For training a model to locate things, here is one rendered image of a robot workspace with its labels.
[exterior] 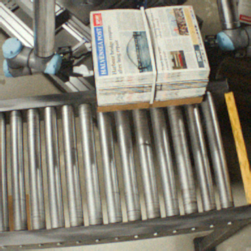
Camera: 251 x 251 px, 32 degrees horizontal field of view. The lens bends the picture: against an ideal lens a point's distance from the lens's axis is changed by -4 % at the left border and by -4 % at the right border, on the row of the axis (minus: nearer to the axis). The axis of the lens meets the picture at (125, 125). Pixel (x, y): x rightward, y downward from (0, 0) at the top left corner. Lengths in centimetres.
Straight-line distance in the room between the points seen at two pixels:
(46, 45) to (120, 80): 28
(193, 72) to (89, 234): 63
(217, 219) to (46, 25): 86
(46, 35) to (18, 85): 119
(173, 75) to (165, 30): 18
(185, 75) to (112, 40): 26
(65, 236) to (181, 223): 38
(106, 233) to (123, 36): 65
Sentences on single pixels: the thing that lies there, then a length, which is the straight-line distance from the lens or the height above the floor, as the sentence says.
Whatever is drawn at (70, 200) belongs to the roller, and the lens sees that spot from 151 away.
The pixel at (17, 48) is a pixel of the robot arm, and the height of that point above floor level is 97.
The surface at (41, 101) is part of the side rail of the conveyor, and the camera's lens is 165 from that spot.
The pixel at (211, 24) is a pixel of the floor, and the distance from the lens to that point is 289.
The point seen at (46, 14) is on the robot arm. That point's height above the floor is 114.
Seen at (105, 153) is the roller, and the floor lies 80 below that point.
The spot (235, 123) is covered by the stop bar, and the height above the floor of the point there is 82.
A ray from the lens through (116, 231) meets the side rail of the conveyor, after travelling 147.
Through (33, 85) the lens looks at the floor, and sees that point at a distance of 262.
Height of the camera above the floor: 225
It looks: 66 degrees down
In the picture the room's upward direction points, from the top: 2 degrees clockwise
